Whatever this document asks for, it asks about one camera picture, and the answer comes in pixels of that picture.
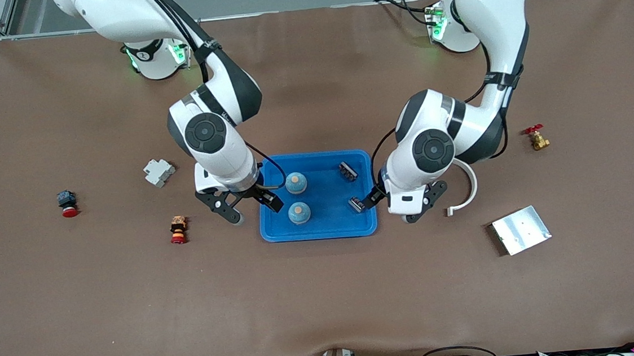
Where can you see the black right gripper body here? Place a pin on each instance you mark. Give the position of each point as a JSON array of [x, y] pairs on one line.
[[254, 193]]

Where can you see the black connector block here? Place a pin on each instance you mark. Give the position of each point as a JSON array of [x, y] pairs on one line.
[[356, 204], [348, 171]]

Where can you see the light blue desk bell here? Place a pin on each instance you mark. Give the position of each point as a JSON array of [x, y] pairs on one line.
[[296, 183], [299, 213]]

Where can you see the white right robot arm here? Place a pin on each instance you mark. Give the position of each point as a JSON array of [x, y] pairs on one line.
[[123, 18]]

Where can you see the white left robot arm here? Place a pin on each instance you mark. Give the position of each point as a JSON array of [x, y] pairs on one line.
[[496, 5]]

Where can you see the blue plastic tray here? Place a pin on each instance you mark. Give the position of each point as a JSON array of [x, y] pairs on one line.
[[326, 222]]

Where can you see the red emergency stop orange base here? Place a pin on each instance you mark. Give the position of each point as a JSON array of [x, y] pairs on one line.
[[178, 229]]

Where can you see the white curved plastic arc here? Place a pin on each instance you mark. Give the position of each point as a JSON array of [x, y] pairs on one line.
[[472, 185]]

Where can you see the white circuit breaker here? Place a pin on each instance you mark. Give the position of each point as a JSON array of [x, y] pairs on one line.
[[157, 172]]

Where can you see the brown table mat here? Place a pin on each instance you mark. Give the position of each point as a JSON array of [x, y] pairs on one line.
[[327, 301]]

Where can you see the silver metal plate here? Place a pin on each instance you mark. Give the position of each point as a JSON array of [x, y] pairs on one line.
[[522, 231]]

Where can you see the red mushroom button blue base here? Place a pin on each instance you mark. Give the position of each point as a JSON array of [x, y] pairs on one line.
[[67, 199]]

